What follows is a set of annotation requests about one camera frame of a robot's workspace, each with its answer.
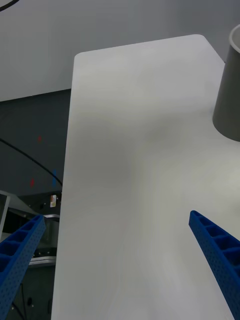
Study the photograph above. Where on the black and silver robot base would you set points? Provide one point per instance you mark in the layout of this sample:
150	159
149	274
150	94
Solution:
45	205

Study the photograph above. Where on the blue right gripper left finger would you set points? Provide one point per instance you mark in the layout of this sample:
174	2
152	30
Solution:
15	265

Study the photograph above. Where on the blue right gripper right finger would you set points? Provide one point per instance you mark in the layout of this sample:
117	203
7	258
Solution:
220	257

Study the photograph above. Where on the grey plastic bin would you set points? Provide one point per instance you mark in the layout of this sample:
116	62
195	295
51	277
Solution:
230	100

